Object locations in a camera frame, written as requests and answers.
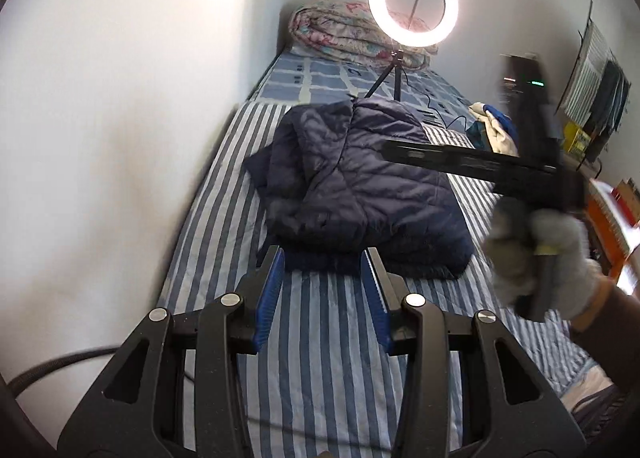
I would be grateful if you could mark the rolled floral quilt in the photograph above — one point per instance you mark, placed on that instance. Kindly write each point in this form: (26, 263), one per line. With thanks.
(340, 33)

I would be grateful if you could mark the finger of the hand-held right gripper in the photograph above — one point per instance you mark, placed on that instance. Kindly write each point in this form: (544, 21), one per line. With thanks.
(440, 156)

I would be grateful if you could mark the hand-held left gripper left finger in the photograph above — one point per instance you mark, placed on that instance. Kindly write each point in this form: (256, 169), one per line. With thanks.
(267, 298)

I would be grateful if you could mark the black clothes rack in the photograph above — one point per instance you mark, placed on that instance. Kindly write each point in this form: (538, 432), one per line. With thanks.
(590, 11)

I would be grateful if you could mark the black tripod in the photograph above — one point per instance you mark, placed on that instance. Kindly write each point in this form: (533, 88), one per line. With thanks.
(397, 73)

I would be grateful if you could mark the yellow box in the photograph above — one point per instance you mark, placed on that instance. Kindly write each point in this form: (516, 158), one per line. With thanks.
(575, 138)

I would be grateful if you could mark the orange and white box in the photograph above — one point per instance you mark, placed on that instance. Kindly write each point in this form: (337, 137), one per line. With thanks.
(597, 218)

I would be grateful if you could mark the blue checked bed sheet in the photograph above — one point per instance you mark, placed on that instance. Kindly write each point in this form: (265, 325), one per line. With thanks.
(320, 78)

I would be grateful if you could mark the person's right hand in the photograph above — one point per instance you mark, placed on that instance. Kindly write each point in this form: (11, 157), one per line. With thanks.
(565, 248)

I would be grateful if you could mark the dark hanging clothes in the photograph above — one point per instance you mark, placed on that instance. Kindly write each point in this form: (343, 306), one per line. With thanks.
(607, 98)

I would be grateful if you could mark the navy quilted puffer jacket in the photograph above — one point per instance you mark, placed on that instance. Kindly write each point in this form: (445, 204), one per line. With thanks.
(360, 178)

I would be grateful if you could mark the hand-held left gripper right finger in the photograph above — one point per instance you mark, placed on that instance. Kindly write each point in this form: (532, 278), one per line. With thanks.
(375, 298)

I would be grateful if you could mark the bed with striped sheet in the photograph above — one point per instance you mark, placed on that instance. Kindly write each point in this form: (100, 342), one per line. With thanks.
(320, 338)

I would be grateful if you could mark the striped grey towel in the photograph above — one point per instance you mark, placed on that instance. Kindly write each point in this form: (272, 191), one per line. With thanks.
(587, 68)

